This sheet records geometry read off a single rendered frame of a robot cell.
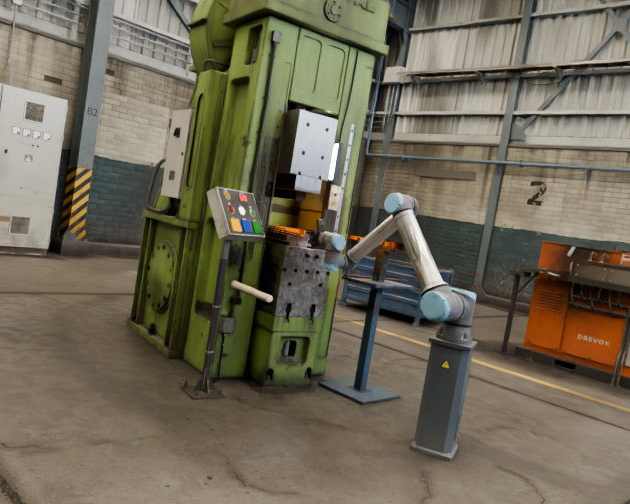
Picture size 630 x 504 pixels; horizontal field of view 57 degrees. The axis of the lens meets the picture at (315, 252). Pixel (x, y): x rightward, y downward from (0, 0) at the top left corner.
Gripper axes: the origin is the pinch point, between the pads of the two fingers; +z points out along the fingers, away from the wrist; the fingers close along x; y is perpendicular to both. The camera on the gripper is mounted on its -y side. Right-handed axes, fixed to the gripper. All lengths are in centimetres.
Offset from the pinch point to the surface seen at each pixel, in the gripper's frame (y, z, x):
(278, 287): 37.2, -3.0, -16.1
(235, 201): -12, -12, -59
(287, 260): 19.7, -3.4, -13.0
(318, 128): -66, 4, -2
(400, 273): 48, 215, 297
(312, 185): -29.4, 3.3, 0.8
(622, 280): 4, -33, 339
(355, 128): -74, 19, 39
